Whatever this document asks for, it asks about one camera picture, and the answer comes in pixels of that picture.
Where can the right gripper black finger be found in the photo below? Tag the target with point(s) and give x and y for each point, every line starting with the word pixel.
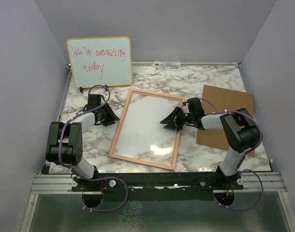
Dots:
pixel 173 126
pixel 170 118

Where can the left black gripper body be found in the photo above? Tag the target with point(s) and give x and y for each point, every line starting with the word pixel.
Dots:
pixel 103 115

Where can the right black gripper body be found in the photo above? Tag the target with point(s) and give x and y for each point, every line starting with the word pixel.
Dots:
pixel 182 118

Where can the brown cardboard backing board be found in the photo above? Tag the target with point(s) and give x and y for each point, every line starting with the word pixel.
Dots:
pixel 218 99

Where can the white photo paper sheet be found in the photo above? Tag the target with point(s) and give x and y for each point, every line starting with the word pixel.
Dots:
pixel 142 132

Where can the pink wooden photo frame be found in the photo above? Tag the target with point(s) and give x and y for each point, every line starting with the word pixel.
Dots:
pixel 113 149

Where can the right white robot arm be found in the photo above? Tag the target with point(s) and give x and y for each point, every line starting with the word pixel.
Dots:
pixel 241 130

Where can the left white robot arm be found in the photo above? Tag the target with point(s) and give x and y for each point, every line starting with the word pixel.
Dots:
pixel 65 141

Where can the small whiteboard with red writing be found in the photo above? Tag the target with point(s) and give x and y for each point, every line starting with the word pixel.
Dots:
pixel 103 61

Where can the white label strip at wall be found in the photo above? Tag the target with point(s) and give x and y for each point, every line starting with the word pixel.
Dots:
pixel 166 66

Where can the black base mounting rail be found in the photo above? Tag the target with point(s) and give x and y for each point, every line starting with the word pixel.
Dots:
pixel 157 186

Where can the aluminium front rail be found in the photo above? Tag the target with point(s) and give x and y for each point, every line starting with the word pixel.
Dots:
pixel 64 184

